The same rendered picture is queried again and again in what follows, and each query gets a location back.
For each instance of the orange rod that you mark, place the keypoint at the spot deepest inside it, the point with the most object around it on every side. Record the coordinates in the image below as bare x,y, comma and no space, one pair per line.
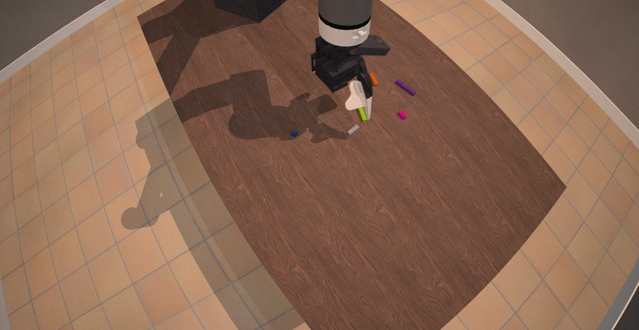
373,79

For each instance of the purple rod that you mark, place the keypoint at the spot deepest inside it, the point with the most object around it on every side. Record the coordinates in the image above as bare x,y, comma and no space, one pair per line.
405,87

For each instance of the lime green rod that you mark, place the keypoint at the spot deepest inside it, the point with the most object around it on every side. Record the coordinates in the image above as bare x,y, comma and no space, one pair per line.
362,114

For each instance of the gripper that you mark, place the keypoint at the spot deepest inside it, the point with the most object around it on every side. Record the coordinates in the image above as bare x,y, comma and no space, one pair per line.
339,67

